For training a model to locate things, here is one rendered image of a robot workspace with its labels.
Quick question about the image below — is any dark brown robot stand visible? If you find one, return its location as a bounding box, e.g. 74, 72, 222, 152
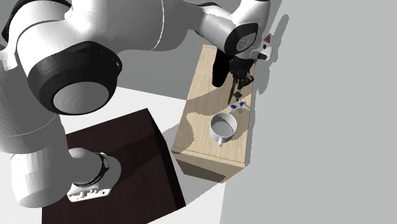
41, 108, 187, 224

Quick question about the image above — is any white mug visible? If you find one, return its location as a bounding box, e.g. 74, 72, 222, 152
209, 112, 239, 148

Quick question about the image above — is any brown wooden stick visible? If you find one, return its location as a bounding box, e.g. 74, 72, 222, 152
227, 77, 239, 105

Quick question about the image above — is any blue and white small toy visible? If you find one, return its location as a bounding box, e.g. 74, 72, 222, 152
230, 101, 251, 115

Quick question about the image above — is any light wood cabinet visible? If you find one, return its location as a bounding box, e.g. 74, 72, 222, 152
171, 44, 256, 184

